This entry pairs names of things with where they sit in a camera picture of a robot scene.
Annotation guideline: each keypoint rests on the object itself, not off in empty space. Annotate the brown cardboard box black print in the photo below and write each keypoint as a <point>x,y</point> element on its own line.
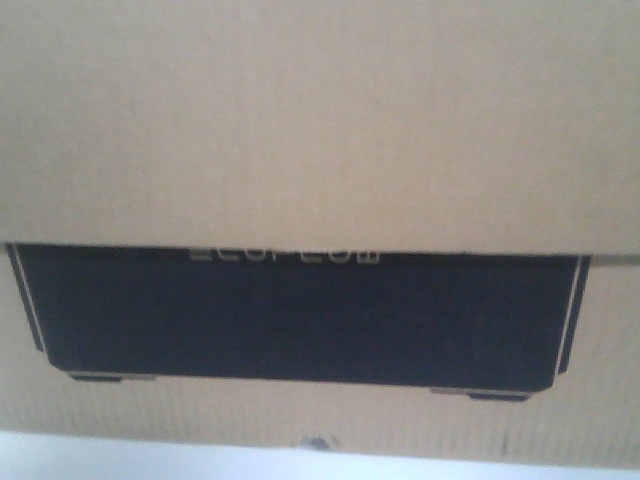
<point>451,126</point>

